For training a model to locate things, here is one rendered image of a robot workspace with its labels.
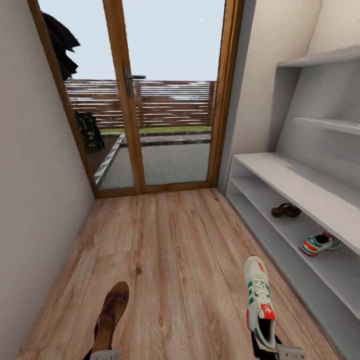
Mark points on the door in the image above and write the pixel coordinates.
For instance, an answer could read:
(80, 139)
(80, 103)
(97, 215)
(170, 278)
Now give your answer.
(145, 86)

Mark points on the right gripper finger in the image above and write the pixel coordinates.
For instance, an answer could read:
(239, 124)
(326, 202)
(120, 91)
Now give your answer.
(278, 341)
(256, 348)

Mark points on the gym shoe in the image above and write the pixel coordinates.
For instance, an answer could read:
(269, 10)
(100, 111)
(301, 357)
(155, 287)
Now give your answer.
(318, 242)
(260, 314)

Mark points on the sandal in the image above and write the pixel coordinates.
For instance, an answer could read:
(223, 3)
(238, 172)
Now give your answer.
(113, 308)
(286, 209)

